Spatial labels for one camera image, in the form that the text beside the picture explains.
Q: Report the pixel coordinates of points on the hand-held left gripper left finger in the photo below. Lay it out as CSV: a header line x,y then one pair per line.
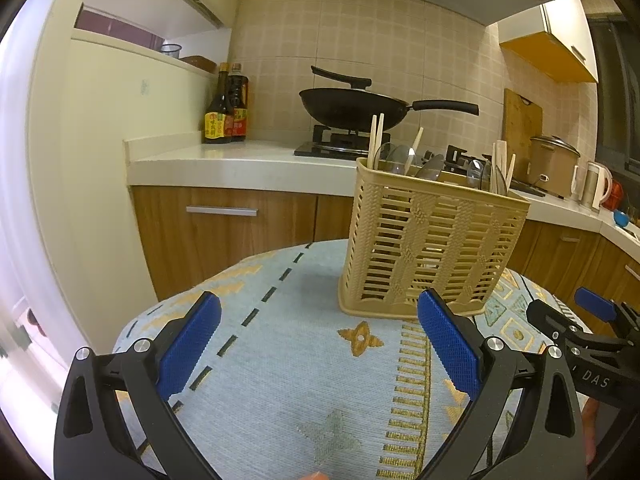
x,y
190,345

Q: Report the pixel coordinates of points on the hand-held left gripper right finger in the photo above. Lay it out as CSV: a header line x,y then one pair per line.
x,y
450,345

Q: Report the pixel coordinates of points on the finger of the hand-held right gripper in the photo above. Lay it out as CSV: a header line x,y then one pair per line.
x,y
595,302
550,317

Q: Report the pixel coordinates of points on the beige plastic utensil basket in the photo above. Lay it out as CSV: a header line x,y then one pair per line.
x,y
430,245

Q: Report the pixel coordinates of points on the person's right hand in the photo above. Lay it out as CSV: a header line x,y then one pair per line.
x,y
591,430

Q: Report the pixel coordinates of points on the blue bowl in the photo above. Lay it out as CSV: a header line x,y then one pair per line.
x,y
621,218

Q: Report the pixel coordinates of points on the red container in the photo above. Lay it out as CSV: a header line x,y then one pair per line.
x,y
616,194

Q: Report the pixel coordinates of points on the white electric kettle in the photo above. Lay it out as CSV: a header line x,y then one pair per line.
x,y
592,185

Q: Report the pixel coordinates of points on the patterned light blue tablecloth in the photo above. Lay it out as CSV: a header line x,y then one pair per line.
x,y
310,360

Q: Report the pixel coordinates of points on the beige rice cooker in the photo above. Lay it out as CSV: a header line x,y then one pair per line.
x,y
552,165

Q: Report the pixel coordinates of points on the wooden cutting board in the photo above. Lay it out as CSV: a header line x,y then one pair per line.
x,y
520,120

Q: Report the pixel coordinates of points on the dark window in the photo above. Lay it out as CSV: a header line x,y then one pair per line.
x,y
617,100

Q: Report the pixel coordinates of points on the yellow label sauce bottle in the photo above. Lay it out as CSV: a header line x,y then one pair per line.
x,y
216,120

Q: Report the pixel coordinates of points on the black gas stove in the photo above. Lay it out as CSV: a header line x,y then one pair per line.
x,y
325,147

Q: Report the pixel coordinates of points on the red label sauce bottle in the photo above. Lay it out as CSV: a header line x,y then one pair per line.
x,y
240,115

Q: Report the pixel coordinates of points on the black wok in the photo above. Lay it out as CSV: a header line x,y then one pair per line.
x,y
350,107

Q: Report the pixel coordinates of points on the brown wooden tray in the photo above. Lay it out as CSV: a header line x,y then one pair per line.
x,y
197,63

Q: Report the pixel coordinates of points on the glass wok lid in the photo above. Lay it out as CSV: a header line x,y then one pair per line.
x,y
345,79

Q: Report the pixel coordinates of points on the white wall cabinet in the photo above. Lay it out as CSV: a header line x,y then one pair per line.
x,y
560,20

